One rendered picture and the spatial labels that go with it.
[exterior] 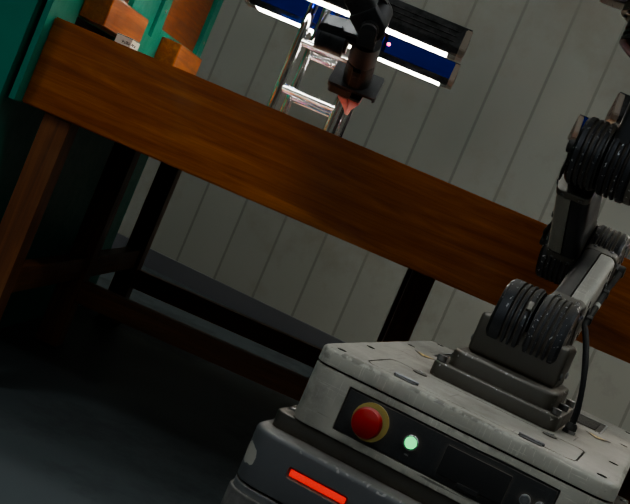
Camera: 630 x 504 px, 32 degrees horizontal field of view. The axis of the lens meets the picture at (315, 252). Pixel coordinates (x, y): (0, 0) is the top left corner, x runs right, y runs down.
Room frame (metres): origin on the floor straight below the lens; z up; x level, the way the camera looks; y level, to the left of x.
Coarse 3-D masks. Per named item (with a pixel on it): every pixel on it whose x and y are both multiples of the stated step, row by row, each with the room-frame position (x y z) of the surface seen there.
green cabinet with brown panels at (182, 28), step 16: (128, 0) 2.65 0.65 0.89; (144, 0) 2.76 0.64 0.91; (160, 0) 2.89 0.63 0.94; (176, 0) 3.04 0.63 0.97; (192, 0) 3.21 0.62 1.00; (208, 0) 3.38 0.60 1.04; (144, 16) 2.81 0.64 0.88; (160, 16) 2.91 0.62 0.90; (176, 16) 3.11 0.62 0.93; (192, 16) 3.28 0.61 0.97; (208, 16) 3.45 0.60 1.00; (144, 32) 2.86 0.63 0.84; (160, 32) 2.97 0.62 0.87; (176, 32) 3.18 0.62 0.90; (192, 32) 3.35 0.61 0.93; (208, 32) 3.49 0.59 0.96; (192, 48) 3.43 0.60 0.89
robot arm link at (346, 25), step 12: (324, 24) 2.11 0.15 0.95; (336, 24) 2.11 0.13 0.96; (348, 24) 2.12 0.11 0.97; (372, 24) 2.05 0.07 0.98; (324, 36) 2.12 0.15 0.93; (336, 36) 2.12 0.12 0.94; (360, 36) 2.07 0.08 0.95; (372, 36) 2.06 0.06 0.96; (324, 48) 2.13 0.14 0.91; (336, 48) 2.12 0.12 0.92; (372, 48) 2.09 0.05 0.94
